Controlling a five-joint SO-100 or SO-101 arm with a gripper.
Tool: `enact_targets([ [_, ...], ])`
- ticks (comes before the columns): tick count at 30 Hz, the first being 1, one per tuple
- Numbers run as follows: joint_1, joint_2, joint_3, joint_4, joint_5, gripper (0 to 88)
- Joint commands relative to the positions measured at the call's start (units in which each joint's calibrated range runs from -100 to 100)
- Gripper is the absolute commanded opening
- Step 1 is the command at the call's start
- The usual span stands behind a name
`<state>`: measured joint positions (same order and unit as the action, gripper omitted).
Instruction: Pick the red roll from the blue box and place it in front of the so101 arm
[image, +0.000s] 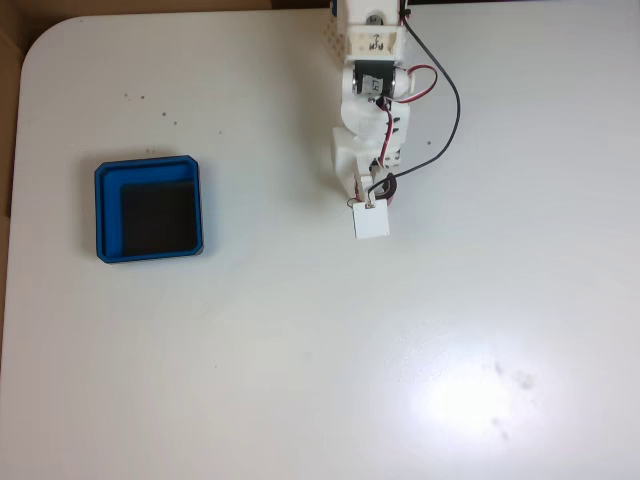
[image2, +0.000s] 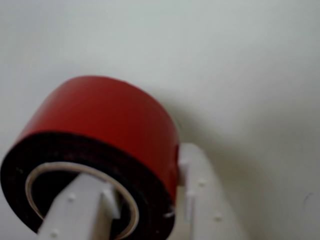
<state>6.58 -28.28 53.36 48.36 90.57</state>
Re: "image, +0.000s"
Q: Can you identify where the red tape roll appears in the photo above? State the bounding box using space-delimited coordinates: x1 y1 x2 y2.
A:
353 173 401 210

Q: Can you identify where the blue square plastic box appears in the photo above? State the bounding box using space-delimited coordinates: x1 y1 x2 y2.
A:
93 154 206 264

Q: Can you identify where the black foam pad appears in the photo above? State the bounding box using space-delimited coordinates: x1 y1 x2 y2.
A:
121 180 200 254

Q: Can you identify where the red and white servo cable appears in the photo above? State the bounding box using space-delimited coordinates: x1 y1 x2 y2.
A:
372 64 440 174

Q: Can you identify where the white square camera box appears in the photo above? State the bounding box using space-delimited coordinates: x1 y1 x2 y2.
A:
351 199 392 241

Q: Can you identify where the white perforated base plate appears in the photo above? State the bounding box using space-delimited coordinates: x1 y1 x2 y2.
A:
322 17 349 64

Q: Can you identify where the black cable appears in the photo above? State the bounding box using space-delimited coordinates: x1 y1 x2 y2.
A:
367 0 462 199

